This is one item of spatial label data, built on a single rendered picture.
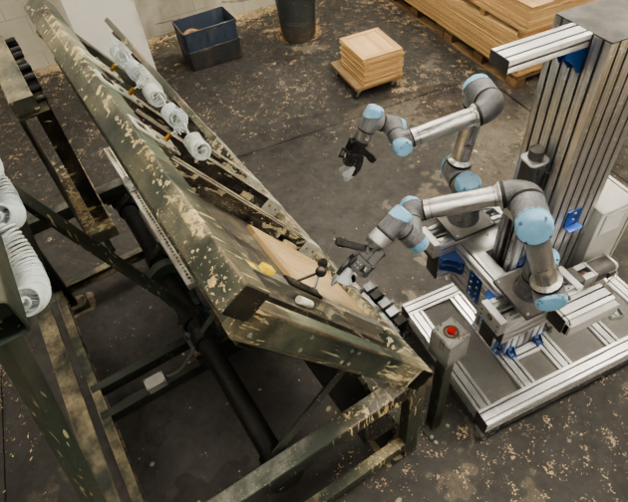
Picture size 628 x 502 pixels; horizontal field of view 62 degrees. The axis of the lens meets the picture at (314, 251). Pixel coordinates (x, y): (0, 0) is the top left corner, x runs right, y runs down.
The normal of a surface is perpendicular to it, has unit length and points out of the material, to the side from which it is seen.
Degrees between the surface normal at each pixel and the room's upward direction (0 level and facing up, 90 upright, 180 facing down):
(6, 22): 90
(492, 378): 0
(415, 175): 0
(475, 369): 0
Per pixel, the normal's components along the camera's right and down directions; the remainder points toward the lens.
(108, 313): -0.08, -0.66
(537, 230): -0.12, 0.66
